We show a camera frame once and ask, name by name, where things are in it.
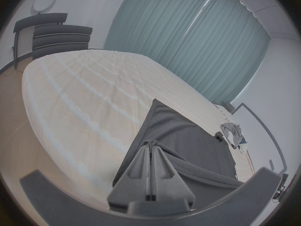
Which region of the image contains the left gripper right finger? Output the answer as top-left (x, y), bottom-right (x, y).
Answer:
top-left (152, 146), bottom-right (196, 208)

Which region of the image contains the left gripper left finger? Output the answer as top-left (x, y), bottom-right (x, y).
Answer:
top-left (107, 145), bottom-right (151, 212)

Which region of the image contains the black polo shirt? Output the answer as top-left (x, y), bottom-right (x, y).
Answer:
top-left (112, 98), bottom-right (245, 209)

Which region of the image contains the pile of clothes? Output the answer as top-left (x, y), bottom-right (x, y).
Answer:
top-left (220, 123), bottom-right (249, 154)

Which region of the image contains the bed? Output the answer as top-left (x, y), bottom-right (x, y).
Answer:
top-left (22, 50), bottom-right (288, 212)

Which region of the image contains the white printed pillow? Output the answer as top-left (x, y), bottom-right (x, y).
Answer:
top-left (214, 105), bottom-right (235, 124)

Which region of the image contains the blue-green curtain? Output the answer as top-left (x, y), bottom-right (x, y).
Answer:
top-left (103, 0), bottom-right (218, 67)
top-left (162, 0), bottom-right (271, 105)

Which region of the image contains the dark grey chest of drawers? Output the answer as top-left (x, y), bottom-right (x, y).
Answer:
top-left (32, 25), bottom-right (93, 61)

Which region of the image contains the dark grey dressing table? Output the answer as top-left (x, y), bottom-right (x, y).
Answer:
top-left (14, 13), bottom-right (69, 69)

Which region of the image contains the round wall mirror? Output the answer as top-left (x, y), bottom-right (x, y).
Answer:
top-left (32, 0), bottom-right (58, 15)

